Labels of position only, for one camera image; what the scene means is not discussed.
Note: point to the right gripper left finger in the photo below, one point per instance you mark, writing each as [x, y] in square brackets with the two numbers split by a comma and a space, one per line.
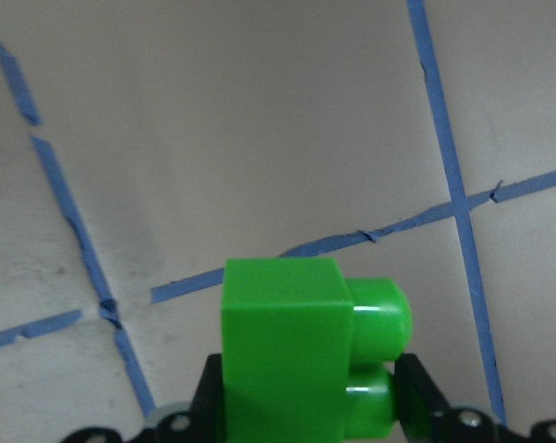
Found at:
[207, 406]

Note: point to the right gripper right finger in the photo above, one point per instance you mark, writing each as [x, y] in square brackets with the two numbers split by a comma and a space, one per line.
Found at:
[420, 405]

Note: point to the green two-stud block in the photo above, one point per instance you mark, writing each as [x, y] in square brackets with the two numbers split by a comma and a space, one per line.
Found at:
[305, 351]

